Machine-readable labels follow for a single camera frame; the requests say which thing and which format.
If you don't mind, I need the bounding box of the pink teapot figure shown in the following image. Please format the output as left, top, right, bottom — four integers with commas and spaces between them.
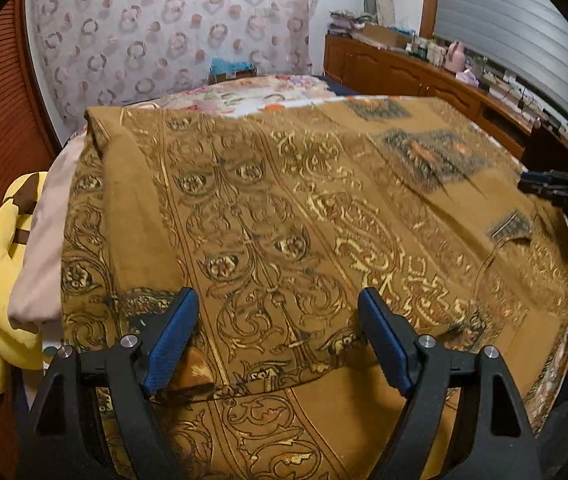
445, 40, 467, 73

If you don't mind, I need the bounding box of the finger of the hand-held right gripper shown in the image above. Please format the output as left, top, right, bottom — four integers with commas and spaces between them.
519, 170, 568, 187
531, 185, 568, 207

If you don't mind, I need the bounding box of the circle pattern curtain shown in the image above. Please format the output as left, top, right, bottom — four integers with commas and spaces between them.
26, 0, 322, 126

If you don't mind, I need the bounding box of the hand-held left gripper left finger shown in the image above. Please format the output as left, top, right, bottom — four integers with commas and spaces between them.
26, 287, 199, 480

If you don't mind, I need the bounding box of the grey window blind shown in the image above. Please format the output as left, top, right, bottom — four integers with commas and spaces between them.
434, 0, 568, 126

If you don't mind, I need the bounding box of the stack of folded clothes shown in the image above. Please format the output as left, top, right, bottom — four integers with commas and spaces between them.
329, 9, 369, 36

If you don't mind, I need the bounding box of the pink pillow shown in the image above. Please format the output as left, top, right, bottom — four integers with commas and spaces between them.
8, 135, 89, 326

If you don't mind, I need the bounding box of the floral blanket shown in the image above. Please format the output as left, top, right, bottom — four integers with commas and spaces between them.
154, 74, 359, 118

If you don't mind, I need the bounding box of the wooden sideboard cabinet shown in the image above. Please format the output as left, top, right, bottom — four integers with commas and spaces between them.
324, 34, 568, 161

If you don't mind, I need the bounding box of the brown patterned shirt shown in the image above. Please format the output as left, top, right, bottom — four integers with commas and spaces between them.
58, 95, 568, 480

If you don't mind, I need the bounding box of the navy bed sheet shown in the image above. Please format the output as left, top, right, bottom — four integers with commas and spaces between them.
311, 74, 365, 97

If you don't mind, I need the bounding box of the orange fruit print sheet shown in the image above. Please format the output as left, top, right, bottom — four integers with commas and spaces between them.
38, 95, 568, 431

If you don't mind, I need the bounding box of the box with blue cloth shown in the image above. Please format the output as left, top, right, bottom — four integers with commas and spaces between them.
209, 57, 257, 83

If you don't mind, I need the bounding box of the row of cosmetic bottles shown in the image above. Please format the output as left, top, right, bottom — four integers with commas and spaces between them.
406, 35, 447, 63

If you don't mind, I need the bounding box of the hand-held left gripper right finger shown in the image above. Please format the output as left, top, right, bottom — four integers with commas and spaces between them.
357, 287, 537, 480

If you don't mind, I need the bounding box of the cardboard box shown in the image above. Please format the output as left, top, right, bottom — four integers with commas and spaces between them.
361, 22, 412, 48

